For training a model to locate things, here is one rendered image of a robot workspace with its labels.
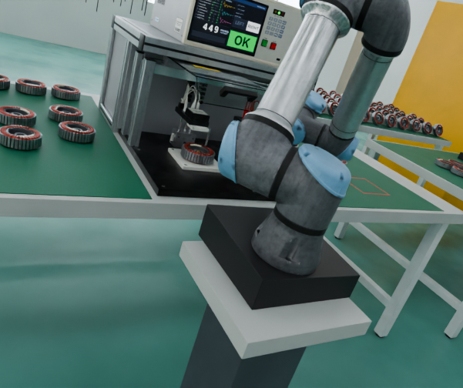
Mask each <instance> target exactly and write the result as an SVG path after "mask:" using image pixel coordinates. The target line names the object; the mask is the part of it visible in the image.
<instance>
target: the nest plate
mask: <svg viewBox="0 0 463 388"><path fill-rule="evenodd" d="M168 152H169V153H170V155H171V156H172V157H173V158H174V159H175V160H176V162H177V163H178V164H179V166H180V167H181V168H182V169H185V170H195V171H204V172H220V171H219V169H218V162H217V161H216V160H215V159H214V160H213V163H210V164H207V165H206V164H205V165H204V164H199V163H198V164H196V163H194V162H191V161H189V160H186V159H184V158H183V157H182V156H181V155H180V152H181V149H173V148H168Z"/></svg>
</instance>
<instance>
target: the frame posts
mask: <svg viewBox="0 0 463 388"><path fill-rule="evenodd" d="M143 55H144V52H142V51H139V50H136V53H135V57H134V61H133V69H132V74H131V78H130V83H129V90H128V95H127V99H126V107H125V112H124V116H123V121H122V128H121V133H122V134H123V135H128V136H129V138H128V144H129V145H130V146H137V147H138V146H139V140H140V136H141V132H142V128H143V121H144V117H145V113H146V106H147V102H148V98H149V91H150V87H151V83H152V79H153V72H154V68H155V64H156V60H155V59H152V58H148V57H145V56H144V59H143V60H142V57H143Z"/></svg>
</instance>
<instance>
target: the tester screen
mask: <svg viewBox="0 0 463 388"><path fill-rule="evenodd" d="M266 9H267V8H266V7H263V6H261V5H257V4H254V3H252V2H248V1H245V0H197V3H196V10H195V14H194V17H193V24H192V27H191V30H190V36H189V38H194V39H197V40H200V41H203V42H209V43H212V44H215V45H221V46H223V47H227V48H230V49H236V50H239V51H242V52H248V51H246V50H242V49H239V48H234V47H230V46H228V45H227V42H228V39H229V36H230V30H232V31H235V32H240V33H243V34H246V35H251V36H254V37H257V38H258V35H259V33H260V30H259V33H258V34H257V33H254V32H249V31H247V30H243V29H241V28H236V27H233V26H232V25H233V20H234V17H237V18H241V19H244V20H247V21H249V22H254V23H257V24H260V28H261V25H262V22H263V17H264V15H265V11H266ZM204 22H206V23H209V24H212V25H217V26H219V27H220V30H219V33H218V34H215V33H212V32H207V31H204V30H202V27H203V23H204ZM192 30H195V31H198V32H203V33H206V34H210V35H215V36H218V37H221V38H225V42H224V43H221V42H215V41H212V40H209V39H206V38H200V37H197V36H194V35H192ZM248 53H250V54H253V52H248Z"/></svg>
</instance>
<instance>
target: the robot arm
mask: <svg viewBox="0 0 463 388"><path fill-rule="evenodd" d="M299 6H300V9H301V10H300V16H301V18H302V23H301V25H300V27H299V29H298V30H297V33H296V35H295V36H294V39H293V41H292V42H291V43H290V46H289V48H288V50H287V52H286V54H285V56H284V58H283V59H282V61H281V63H280V65H279V67H278V69H277V71H276V73H275V75H274V76H273V78H272V80H271V82H270V84H269V86H268V88H267V90H266V91H265V93H264V95H263V98H262V99H261V101H260V104H259V105H258V106H257V109H256V110H255V111H253V112H248V113H247V114H246V115H245V116H244V117H243V120H242V122H240V121H232V122H231V123H230V125H229V126H228V128H227V129H226V132H225V134H224V137H223V140H222V142H221V146H220V151H219V155H218V169H219V171H220V173H221V174H222V175H223V176H225V177H227V178H228V179H231V180H233V181H234V182H235V183H236V184H237V183H239V184H241V185H242V186H245V187H247V188H248V189H251V190H253V191H255V192H258V193H259V194H261V195H263V196H266V197H267V198H270V199H272V200H274V201H276V202H277V203H276V205H275V207H274V209H273V212H272V213H271V214H270V215H269V216H268V217H267V218H266V219H265V220H264V221H263V222H262V223H261V224H260V225H259V226H258V228H257V229H256V231H255V233H254V234H253V238H252V239H251V244H252V247H253V249H254V251H255V252H256V254H257V255H258V256H259V257H260V258H261V259H262V260H264V261H265V262H266V263H268V264H270V265H271V266H273V267H275V268H276V269H279V270H281V271H284V272H285V273H290V274H294V275H300V276H305V275H309V274H311V273H313V272H314V271H315V270H316V268H317V266H318V264H319V263H320V258H321V250H322V245H323V238H324V234H325V232H326V230H327V228H328V226H329V225H330V222H331V220H332V219H333V217H334V214H335V212H336V211H337V208H338V206H339V205H340V203H341V200H342V199H343V198H344V197H345V195H346V191H347V188H348V186H349V184H350V182H351V173H350V171H349V169H348V168H347V167H346V165H345V164H343V163H342V161H340V160H339V159H342V160H344V161H349V160H351V158H352V156H353V154H354V152H355V150H356V148H357V146H358V144H359V142H360V139H359V138H358V137H356V136H355V135H356V133H357V131H358V129H359V127H360V125H361V123H362V121H363V119H364V117H365V115H366V113H367V111H368V109H369V107H370V105H371V103H372V101H373V99H374V97H375V95H376V93H377V91H378V89H379V87H380V85H381V83H382V81H383V79H384V77H385V75H386V73H387V71H388V69H389V67H390V65H391V63H392V61H393V59H394V58H397V57H398V56H399V55H400V54H401V53H402V51H403V49H404V47H405V45H406V43H407V40H408V36H409V32H410V28H411V10H410V5H409V1H408V0H299ZM351 28H352V29H354V30H357V31H359V32H363V33H364V34H363V36H362V38H361V44H362V46H363V48H362V49H361V53H360V55H359V57H358V59H357V62H356V64H355V67H354V69H353V72H352V73H351V77H350V78H349V80H348V83H347V86H346V88H345V90H344V93H343V95H342V97H341V100H340V102H339V104H338V107H337V109H336V112H335V113H334V117H333V118H332V121H331V123H330V125H327V124H324V123H322V122H319V121H317V120H316V118H317V117H318V116H319V115H320V114H321V113H322V111H323V110H324V109H325V107H326V102H325V100H324V98H323V97H322V96H321V95H320V94H319V93H317V92H315V91H311V90H312V88H313V87H314V84H315V82H316V81H317V78H318V76H319V74H320V72H321V70H322V68H323V67H324V65H325V63H326V61H327V59H328V57H329V55H330V53H331V51H332V49H333V47H334V45H335V43H336V41H337V40H338V39H339V38H343V37H344V36H346V35H347V34H348V32H349V31H350V29H351ZM301 142H302V143H304V144H303V145H302V146H301V147H300V148H299V149H298V148H296V147H294V146H296V145H297V144H299V143H301Z"/></svg>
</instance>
